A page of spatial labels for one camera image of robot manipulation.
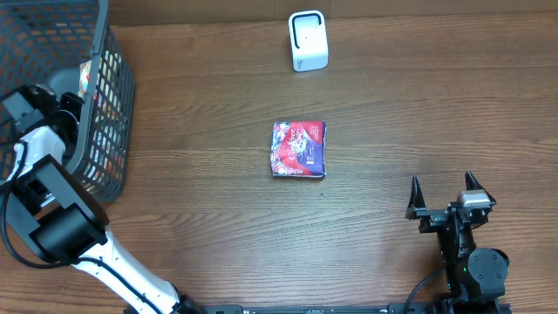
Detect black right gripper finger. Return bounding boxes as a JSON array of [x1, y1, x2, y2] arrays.
[[465, 171, 496, 205], [405, 175, 426, 220]]

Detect white barcode scanner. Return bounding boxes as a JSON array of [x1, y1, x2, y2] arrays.
[[288, 10, 329, 72]]

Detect red purple snack packet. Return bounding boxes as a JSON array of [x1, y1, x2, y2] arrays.
[[269, 120, 327, 179]]

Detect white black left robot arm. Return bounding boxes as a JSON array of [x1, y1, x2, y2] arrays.
[[1, 85, 202, 313]]

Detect yellow orange snack bag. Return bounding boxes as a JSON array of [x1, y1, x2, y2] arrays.
[[78, 60, 92, 98]]

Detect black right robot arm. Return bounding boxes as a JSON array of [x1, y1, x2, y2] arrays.
[[401, 172, 512, 314]]

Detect grey plastic mesh basket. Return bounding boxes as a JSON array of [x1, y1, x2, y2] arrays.
[[1, 0, 135, 201]]

